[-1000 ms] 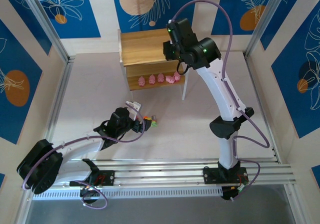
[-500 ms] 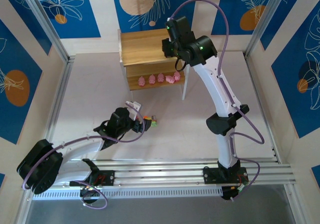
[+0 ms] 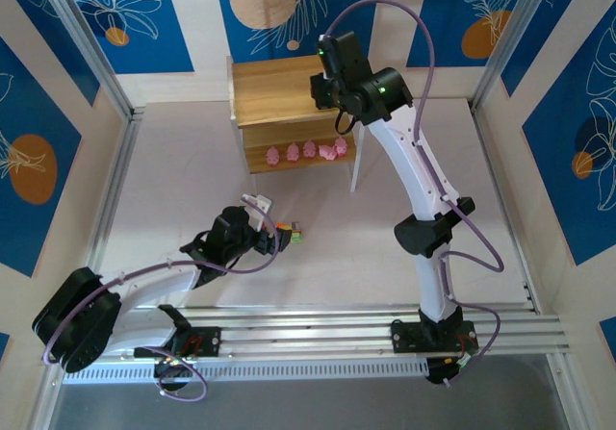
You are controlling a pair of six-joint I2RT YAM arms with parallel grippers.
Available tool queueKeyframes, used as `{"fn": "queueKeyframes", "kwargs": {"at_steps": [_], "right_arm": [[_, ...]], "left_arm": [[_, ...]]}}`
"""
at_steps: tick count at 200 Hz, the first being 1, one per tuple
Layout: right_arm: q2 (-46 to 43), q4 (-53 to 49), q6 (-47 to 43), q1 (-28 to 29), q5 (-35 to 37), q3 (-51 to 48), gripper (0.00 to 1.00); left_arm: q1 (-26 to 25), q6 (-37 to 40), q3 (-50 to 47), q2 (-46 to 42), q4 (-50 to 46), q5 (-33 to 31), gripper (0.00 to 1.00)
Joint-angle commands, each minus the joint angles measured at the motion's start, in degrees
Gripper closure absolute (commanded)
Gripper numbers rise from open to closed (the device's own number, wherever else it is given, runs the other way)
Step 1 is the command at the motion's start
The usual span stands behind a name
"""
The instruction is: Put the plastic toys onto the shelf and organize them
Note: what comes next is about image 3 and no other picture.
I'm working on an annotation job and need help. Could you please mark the black connector block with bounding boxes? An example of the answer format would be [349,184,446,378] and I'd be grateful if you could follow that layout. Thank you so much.
[425,355,475,387]
[153,357,194,395]

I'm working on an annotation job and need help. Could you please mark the grey metal panel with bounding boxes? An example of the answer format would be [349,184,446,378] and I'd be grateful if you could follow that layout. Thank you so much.
[47,352,569,430]

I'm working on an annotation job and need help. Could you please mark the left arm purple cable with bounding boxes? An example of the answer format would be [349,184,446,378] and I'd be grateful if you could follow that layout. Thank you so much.
[42,196,280,402]

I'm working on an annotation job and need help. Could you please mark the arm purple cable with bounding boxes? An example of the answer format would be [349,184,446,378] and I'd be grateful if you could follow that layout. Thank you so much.
[326,0,505,386]
[42,196,280,402]

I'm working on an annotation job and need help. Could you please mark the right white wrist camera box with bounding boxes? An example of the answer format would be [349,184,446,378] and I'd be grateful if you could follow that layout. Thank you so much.
[316,35,335,81]

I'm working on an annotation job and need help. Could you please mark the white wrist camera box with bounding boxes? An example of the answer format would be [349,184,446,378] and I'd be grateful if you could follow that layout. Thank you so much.
[316,35,335,81]
[240,193,273,232]

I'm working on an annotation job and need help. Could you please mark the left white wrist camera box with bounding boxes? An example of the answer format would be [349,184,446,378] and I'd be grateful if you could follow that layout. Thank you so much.
[240,193,273,232]

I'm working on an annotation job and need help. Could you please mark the wooden shelf with white frame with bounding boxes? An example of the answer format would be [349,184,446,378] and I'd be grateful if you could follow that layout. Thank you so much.
[225,53,371,209]

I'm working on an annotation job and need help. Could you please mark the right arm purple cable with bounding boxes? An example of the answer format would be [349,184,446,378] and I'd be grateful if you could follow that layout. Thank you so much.
[326,0,505,386]

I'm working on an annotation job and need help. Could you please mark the aluminium mounting rail frame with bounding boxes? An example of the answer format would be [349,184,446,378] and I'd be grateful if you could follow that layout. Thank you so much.
[40,304,569,367]

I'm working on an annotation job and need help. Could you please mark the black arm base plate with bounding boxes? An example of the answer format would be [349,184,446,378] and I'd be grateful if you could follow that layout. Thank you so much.
[389,321,480,354]
[133,326,222,359]

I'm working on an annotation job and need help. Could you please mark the aluminium table edge rail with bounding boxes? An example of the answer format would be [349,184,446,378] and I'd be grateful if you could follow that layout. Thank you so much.
[469,100,539,314]
[79,106,148,301]

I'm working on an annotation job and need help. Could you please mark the white slotted cable duct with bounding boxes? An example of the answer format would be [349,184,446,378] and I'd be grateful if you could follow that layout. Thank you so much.
[62,358,429,384]

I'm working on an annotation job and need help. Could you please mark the aluminium frame post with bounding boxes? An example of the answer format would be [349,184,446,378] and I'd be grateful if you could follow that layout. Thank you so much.
[33,0,146,121]
[470,0,572,114]

